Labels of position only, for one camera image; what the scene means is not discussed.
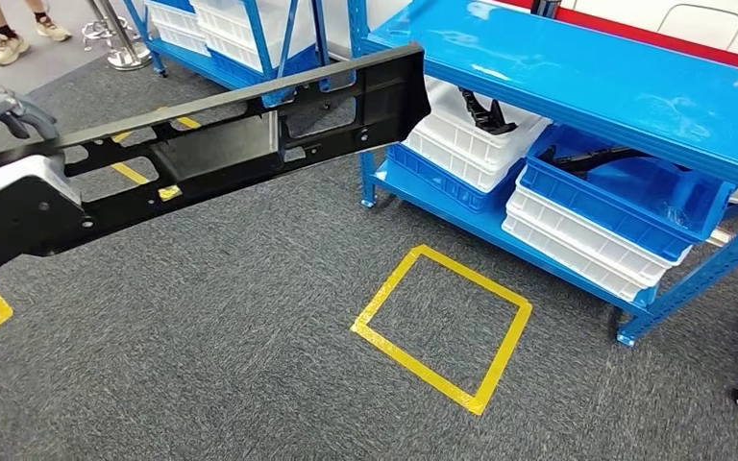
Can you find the long black plastic part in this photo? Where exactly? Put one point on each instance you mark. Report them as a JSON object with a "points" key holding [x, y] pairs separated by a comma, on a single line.
{"points": [[216, 159]]}

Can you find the person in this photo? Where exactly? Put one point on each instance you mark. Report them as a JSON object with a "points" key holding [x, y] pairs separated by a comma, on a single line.
{"points": [[11, 49]]}

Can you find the blue plastic bin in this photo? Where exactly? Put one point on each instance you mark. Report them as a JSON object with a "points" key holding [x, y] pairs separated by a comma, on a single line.
{"points": [[452, 188], [611, 216]]}

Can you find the white wrist camera black mount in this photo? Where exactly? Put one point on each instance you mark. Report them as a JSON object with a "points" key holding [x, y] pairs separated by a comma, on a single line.
{"points": [[25, 223]]}

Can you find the chrome stanchion post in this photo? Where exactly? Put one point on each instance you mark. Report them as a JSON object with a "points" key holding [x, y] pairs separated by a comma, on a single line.
{"points": [[124, 54]]}

